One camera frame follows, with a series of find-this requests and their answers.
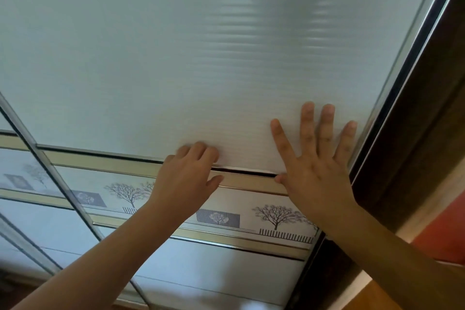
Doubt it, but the person's right hand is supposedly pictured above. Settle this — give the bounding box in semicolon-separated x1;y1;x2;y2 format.
270;102;360;240

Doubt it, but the person's left hand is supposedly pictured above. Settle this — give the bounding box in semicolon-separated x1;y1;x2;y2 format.
147;141;224;225

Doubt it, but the wooden wardrobe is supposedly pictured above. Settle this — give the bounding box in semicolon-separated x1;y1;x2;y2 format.
0;0;465;310

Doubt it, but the person's right forearm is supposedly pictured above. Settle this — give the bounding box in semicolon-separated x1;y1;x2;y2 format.
325;206;465;310

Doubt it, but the person's left forearm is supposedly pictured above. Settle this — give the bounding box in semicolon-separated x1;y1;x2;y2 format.
11;202;182;310

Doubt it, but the red wooden room door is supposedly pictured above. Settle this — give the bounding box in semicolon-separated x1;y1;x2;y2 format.
414;189;465;267

